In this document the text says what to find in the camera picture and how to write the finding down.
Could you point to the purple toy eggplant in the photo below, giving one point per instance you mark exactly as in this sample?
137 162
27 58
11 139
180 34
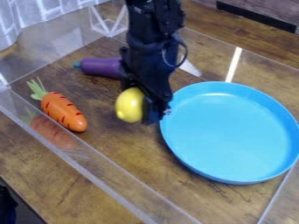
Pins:
101 67

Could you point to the blue round tray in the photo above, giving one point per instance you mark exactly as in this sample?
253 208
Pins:
232 133

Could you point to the orange toy carrot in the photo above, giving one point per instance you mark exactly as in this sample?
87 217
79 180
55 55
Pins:
58 107

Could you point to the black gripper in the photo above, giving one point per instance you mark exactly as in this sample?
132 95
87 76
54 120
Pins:
148 65

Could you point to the yellow toy lemon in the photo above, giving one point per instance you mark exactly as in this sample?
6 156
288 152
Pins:
130 105

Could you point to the white curtain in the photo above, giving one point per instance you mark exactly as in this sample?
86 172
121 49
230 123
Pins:
22 13

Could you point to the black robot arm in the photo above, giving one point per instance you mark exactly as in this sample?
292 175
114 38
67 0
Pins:
156 20

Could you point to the clear acrylic enclosure wall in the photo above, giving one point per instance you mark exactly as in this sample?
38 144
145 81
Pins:
110 175

